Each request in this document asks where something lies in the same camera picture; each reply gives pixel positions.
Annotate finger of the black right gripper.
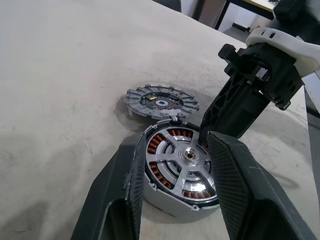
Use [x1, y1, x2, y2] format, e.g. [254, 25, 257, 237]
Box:
[199, 74, 251, 148]
[214, 84, 272, 139]

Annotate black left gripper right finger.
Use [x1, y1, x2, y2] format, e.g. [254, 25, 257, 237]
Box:
[206, 131, 320, 240]

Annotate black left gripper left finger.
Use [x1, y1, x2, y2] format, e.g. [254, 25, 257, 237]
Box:
[70, 132, 148, 240]

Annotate silver spoked end plate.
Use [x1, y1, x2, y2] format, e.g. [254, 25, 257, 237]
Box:
[146, 123, 218, 205]

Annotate silver motor housing copper coils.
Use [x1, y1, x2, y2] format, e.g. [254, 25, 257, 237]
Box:
[141, 118, 221, 224]

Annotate grey motor end cover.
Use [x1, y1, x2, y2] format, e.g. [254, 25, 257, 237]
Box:
[124, 84, 201, 120]

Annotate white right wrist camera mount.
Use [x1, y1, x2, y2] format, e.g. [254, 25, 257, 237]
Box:
[245, 0, 320, 78]

